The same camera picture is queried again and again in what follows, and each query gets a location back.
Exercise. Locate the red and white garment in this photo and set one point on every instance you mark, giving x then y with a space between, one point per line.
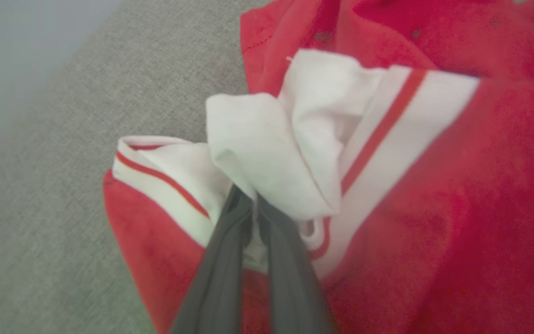
457 208

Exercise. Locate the grey fabric sofa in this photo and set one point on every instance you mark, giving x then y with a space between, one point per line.
63 185

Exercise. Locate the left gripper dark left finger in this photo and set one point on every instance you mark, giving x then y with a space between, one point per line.
216 278

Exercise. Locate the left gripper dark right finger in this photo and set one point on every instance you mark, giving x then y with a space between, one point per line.
295 287

